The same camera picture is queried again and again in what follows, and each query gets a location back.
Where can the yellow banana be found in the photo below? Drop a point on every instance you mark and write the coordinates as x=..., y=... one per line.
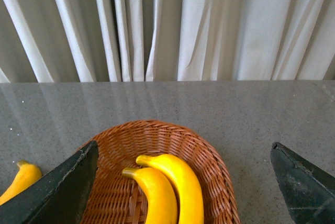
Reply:
x=162, y=203
x=185, y=183
x=27, y=175

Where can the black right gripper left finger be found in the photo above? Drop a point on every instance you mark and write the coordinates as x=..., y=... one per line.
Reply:
x=60, y=196

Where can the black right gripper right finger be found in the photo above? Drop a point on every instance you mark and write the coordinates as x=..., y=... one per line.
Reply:
x=308, y=191

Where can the yellow banana front in basket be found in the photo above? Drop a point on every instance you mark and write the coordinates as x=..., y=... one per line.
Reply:
x=162, y=203

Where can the white pleated curtain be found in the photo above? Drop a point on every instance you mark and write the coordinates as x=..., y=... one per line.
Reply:
x=166, y=40

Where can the brown wicker basket right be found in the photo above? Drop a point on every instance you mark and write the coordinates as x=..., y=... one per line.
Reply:
x=117, y=199

